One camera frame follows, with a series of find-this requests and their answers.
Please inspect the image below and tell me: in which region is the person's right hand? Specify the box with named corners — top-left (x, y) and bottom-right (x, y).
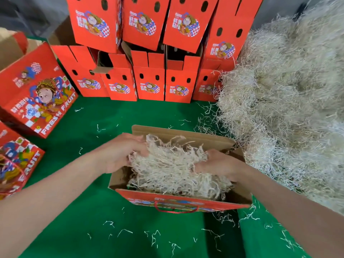
top-left (193, 148), bottom-right (246, 183)

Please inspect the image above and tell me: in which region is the person's left hand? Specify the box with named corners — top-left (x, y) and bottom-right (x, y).
top-left (90, 132), bottom-right (151, 175)

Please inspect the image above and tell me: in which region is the small straw filler clump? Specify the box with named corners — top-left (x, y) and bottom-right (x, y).
top-left (125, 133), bottom-right (235, 201)

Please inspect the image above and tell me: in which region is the red cardboard box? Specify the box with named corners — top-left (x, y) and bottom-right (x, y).
top-left (66, 0), bottom-right (124, 55)
top-left (164, 44), bottom-right (203, 104)
top-left (202, 0), bottom-right (266, 72)
top-left (130, 47), bottom-right (167, 102)
top-left (122, 0), bottom-right (172, 52)
top-left (108, 124), bottom-right (254, 214)
top-left (90, 43), bottom-right (138, 102)
top-left (162, 0), bottom-right (220, 55)
top-left (192, 67), bottom-right (224, 102)
top-left (49, 18), bottom-right (110, 98)

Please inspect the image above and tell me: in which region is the group of red boxes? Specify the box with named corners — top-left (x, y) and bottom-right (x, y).
top-left (0, 28), bottom-right (79, 201)

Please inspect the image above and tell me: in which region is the pile of wood wool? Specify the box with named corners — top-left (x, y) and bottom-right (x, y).
top-left (215, 0), bottom-right (344, 215)

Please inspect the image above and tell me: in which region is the person's right forearm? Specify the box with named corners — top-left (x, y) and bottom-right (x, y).
top-left (236, 164), bottom-right (344, 258)

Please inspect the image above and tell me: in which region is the person's left forearm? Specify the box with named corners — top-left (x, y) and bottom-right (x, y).
top-left (0, 153), bottom-right (108, 258)

